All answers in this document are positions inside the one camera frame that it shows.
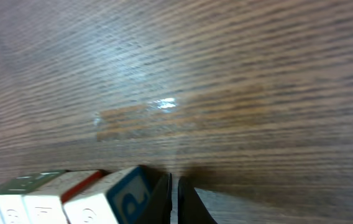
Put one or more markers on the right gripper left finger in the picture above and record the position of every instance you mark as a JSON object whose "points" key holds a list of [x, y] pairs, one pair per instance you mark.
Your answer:
{"points": [[159, 207]]}

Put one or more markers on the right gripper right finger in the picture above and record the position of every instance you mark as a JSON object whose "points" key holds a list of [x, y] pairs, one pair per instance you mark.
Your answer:
{"points": [[191, 209]]}

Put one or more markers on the yellow turtle picture block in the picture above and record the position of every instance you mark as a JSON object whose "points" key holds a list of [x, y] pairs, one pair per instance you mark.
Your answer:
{"points": [[119, 197]]}

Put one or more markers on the plain Z wooden block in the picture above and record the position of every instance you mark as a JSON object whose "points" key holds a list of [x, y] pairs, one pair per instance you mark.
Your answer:
{"points": [[45, 204]]}

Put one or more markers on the plain wooden green block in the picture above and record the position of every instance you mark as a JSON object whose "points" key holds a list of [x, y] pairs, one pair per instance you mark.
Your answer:
{"points": [[12, 193]]}

